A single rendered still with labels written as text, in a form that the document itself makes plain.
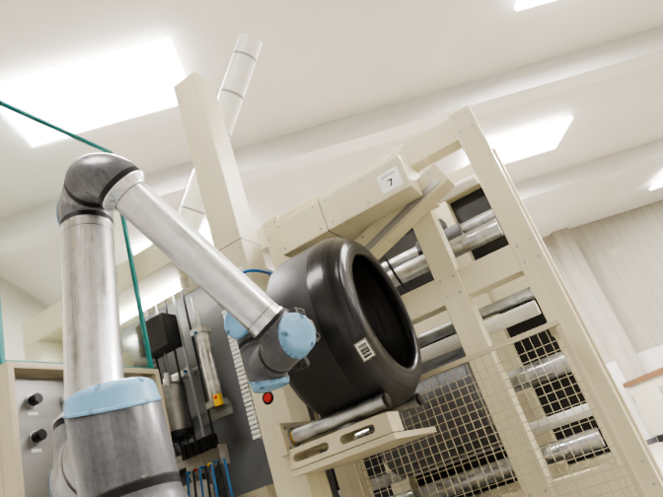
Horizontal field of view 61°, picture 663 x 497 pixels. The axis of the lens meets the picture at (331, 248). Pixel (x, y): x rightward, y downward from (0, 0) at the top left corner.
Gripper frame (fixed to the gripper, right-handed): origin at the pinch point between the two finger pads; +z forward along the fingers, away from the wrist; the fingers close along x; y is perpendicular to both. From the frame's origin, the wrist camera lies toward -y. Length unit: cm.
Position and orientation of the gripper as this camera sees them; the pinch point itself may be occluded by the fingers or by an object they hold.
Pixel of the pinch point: (316, 340)
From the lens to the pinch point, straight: 166.5
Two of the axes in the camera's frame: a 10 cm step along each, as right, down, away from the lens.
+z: 4.8, 2.3, 8.5
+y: -2.9, -8.7, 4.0
